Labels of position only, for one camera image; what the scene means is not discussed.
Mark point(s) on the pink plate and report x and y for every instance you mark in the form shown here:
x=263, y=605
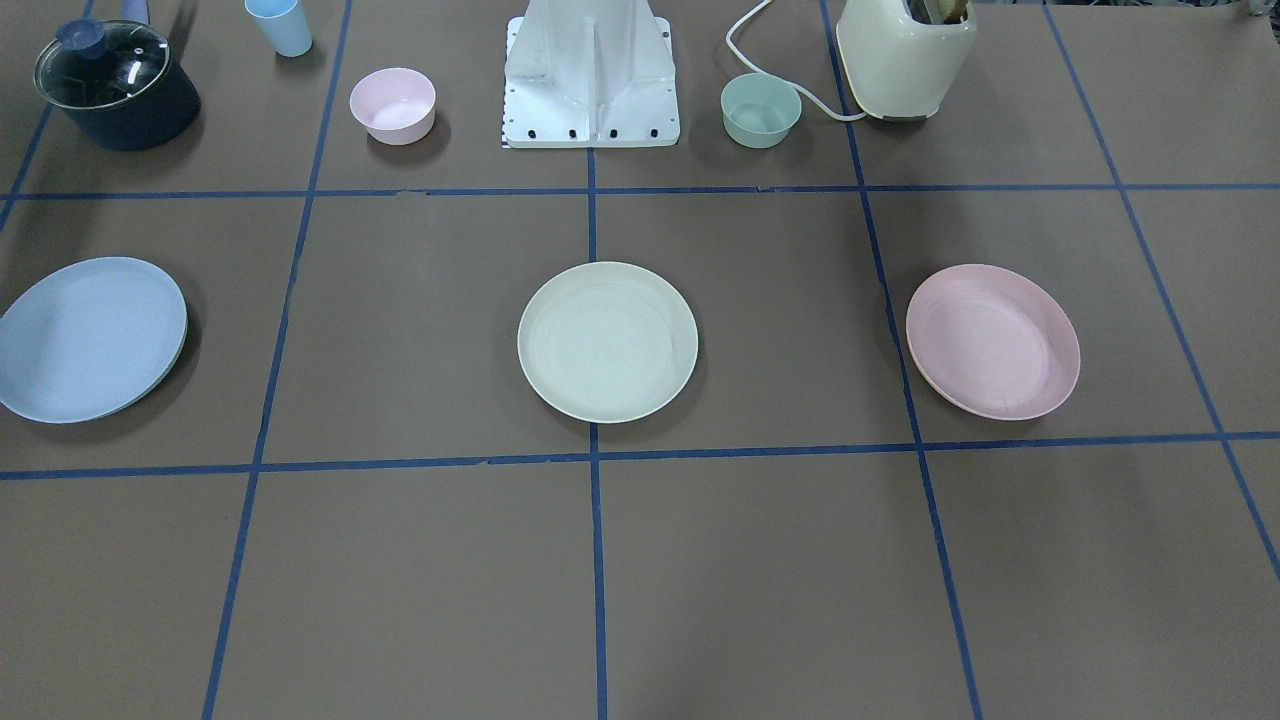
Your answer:
x=992, y=342

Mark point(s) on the light blue plate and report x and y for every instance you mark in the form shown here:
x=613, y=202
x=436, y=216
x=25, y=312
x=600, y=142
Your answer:
x=91, y=339

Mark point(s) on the cream plate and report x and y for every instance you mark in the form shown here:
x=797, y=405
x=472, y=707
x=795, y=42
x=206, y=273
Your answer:
x=607, y=342

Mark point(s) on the green bowl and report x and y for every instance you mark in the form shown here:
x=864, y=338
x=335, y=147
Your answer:
x=759, y=110

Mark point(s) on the pink bowl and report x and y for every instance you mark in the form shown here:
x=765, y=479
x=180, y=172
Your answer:
x=396, y=105

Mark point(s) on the cream toaster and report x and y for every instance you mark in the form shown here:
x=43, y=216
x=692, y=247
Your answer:
x=901, y=57

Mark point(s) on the light blue cup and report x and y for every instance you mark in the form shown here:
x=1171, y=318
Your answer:
x=284, y=24

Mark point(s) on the dark blue pot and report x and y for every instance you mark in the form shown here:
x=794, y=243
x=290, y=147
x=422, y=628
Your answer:
x=157, y=116

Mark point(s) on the glass pot lid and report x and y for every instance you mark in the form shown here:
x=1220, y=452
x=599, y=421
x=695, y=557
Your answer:
x=97, y=64

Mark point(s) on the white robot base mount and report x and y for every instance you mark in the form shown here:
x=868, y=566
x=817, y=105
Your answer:
x=589, y=75

